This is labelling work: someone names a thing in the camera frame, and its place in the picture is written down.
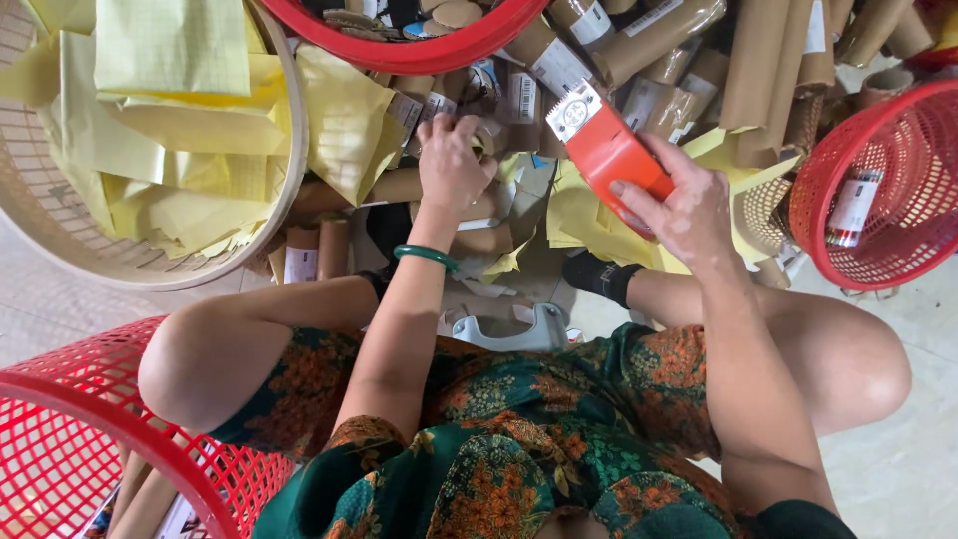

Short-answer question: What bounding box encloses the orange tape dispenser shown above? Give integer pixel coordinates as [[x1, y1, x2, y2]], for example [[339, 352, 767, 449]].
[[545, 78, 678, 241]]

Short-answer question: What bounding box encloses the person's right hand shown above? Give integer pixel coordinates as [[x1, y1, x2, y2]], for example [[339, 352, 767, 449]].
[[608, 133, 739, 272]]

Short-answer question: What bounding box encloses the heap of brown cardboard tubes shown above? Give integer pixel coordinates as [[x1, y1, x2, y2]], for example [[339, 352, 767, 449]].
[[265, 0, 940, 291]]

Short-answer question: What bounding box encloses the person's left leg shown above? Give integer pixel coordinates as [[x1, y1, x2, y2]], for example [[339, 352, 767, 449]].
[[138, 275, 381, 437]]

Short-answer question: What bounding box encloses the person's leg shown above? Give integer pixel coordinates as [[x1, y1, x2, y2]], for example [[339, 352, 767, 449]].
[[625, 268, 913, 440], [138, 275, 381, 437]]

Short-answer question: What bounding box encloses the black sock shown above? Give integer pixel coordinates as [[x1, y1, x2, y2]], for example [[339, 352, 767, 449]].
[[561, 250, 646, 310], [355, 264, 399, 302]]

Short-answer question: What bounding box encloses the heap of yellow paper sheets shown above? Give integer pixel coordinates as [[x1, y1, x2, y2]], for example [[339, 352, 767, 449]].
[[0, 0, 294, 261]]

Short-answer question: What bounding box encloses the large beige round basket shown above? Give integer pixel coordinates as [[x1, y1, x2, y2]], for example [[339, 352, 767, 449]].
[[0, 0, 310, 292]]

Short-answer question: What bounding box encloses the person's left hand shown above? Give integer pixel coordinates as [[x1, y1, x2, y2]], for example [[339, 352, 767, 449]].
[[417, 112, 500, 220]]

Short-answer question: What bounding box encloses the small beige mesh basket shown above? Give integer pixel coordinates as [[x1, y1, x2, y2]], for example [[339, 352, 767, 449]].
[[735, 174, 796, 260]]

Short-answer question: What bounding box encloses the person's right leg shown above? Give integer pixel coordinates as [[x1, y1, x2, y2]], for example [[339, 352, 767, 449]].
[[625, 268, 913, 440]]

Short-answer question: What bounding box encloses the folded yellow paper sheet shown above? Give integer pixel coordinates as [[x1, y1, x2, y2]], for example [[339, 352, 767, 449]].
[[295, 45, 410, 208]]

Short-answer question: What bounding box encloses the labelled cardboard tube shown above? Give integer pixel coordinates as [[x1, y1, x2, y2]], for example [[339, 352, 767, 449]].
[[825, 168, 886, 249]]

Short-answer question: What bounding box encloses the green floral dress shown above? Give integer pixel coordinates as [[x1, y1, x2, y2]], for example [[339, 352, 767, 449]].
[[208, 322, 860, 539]]

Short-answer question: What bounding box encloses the green jade bangle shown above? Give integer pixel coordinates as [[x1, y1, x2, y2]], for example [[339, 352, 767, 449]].
[[393, 244, 460, 273]]

